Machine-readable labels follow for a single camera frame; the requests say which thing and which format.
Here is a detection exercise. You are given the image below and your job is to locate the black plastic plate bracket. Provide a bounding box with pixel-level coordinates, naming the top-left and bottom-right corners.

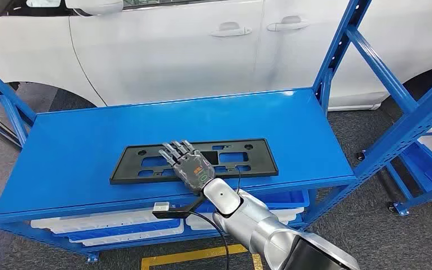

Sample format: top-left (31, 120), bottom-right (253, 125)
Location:
top-left (110, 138), bottom-right (280, 186)

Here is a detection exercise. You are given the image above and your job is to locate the blue metal shelf rack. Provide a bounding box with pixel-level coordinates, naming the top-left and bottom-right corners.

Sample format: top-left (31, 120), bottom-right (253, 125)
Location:
top-left (0, 0), bottom-right (432, 263)
top-left (355, 128), bottom-right (432, 218)

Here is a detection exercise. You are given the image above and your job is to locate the white car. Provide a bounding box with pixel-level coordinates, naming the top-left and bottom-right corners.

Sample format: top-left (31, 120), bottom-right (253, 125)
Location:
top-left (0, 0), bottom-right (432, 135)

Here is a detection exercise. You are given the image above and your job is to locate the thin black wire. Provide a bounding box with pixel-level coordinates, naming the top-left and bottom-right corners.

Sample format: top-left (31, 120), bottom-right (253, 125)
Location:
top-left (235, 165), bottom-right (244, 195)

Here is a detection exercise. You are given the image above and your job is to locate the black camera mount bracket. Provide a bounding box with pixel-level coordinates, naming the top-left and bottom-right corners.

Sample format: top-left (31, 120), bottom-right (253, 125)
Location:
top-left (151, 193), bottom-right (208, 220)

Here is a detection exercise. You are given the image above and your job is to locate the black camera cable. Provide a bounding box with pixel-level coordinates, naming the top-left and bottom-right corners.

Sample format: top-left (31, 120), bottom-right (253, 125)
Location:
top-left (188, 210), bottom-right (231, 270)

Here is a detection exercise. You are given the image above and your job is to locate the dark metal floor rail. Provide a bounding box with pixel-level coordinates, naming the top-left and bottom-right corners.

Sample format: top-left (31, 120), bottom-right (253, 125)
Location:
top-left (0, 104), bottom-right (25, 150)

